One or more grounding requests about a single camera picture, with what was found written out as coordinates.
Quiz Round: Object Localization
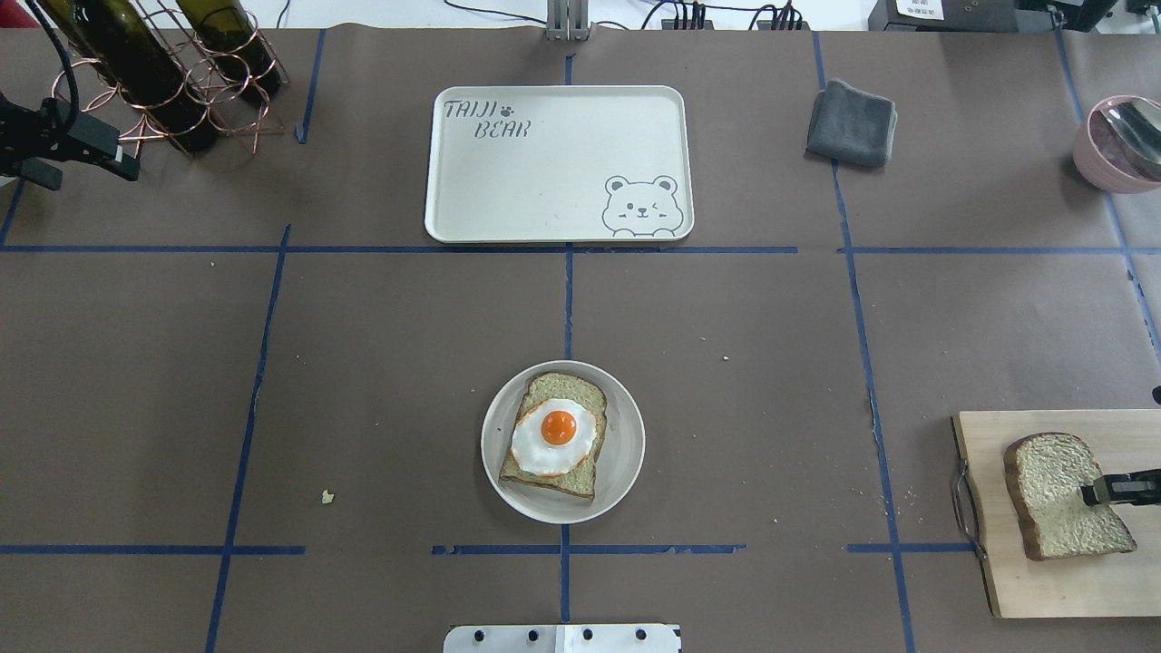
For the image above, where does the white round plate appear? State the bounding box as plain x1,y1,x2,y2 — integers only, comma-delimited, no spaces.
481,360,647,524

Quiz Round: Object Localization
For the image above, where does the fried egg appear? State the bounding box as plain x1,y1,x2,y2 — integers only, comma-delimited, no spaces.
510,399,598,478

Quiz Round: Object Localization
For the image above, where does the white bear tray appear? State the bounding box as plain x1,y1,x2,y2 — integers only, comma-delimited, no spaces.
424,85,694,244

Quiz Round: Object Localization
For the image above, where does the dark wine bottle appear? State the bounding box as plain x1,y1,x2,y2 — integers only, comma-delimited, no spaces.
39,1,219,153
178,1,282,105

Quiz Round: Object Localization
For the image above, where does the copper wire bottle rack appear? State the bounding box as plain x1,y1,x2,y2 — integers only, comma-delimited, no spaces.
38,1,289,155

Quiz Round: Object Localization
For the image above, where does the metal scoop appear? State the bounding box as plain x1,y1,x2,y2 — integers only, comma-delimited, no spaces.
1099,98,1160,181

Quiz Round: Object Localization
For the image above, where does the grey folded cloth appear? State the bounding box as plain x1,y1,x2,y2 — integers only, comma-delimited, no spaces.
805,78,897,168

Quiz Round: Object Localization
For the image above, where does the bread slice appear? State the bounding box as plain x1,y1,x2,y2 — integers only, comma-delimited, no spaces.
499,372,607,501
1003,433,1137,561

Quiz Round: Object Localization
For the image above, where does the pink bowl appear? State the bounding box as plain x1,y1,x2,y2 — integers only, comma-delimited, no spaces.
1070,95,1160,195

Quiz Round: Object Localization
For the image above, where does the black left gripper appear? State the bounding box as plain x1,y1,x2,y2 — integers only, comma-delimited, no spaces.
1,95,140,191

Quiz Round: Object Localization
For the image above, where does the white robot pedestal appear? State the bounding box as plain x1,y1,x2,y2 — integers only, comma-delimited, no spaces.
444,623,683,652

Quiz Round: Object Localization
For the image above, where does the wooden cutting board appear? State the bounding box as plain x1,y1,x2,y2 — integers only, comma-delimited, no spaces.
952,409,1158,619

